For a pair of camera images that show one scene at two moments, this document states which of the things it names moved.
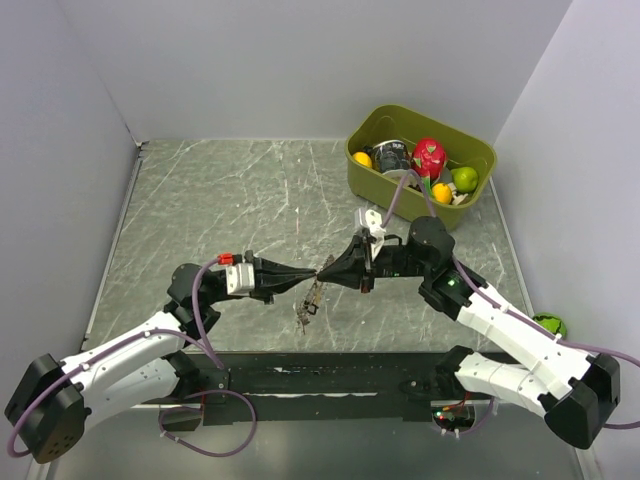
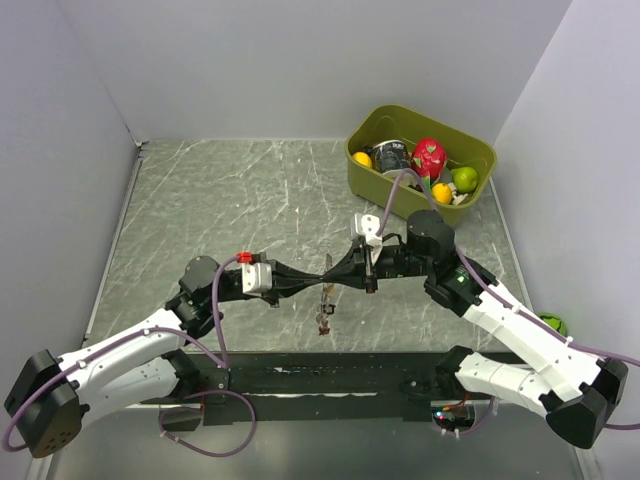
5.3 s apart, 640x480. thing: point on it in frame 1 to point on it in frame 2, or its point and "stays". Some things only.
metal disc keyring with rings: x=311 y=303 to x=327 y=292
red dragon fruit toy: x=428 y=158 stays
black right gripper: x=349 y=269 stays
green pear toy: x=465 y=179 stays
